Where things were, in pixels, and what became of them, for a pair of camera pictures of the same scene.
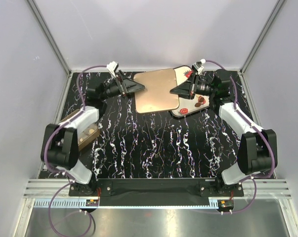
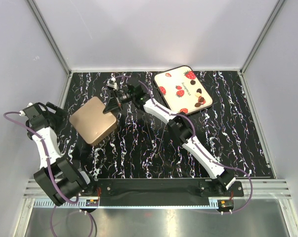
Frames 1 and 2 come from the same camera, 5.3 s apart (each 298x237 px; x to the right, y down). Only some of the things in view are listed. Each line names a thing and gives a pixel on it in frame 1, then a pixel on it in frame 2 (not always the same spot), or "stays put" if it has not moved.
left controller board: (92, 203) stays put
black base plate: (157, 192) stays put
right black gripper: (185, 91) to (113, 103)
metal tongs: (157, 153) stays put
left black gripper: (129, 85) to (60, 115)
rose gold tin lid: (156, 97) to (91, 122)
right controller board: (225, 204) stays put
